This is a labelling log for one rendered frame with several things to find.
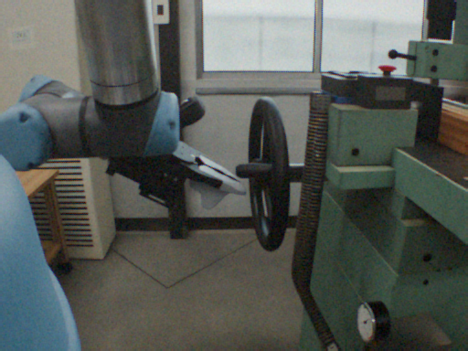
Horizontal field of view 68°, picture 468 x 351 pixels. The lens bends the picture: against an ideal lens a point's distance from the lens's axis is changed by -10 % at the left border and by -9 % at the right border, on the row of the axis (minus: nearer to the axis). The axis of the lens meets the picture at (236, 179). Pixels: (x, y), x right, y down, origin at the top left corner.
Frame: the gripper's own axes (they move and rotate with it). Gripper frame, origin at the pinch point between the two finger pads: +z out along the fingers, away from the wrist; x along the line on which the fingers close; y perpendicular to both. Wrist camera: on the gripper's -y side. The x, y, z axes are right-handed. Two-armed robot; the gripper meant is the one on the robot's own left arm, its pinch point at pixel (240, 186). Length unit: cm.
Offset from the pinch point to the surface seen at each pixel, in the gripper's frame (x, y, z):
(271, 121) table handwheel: -4.2, -10.6, -0.2
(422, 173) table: 11.0, -17.2, 17.9
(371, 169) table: 3.9, -13.1, 15.1
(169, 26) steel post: -133, -8, -30
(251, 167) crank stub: 0.0, -3.4, -0.1
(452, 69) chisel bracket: -10.4, -36.2, 26.9
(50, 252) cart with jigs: -86, 100, -33
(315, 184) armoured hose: -0.9, -5.7, 11.0
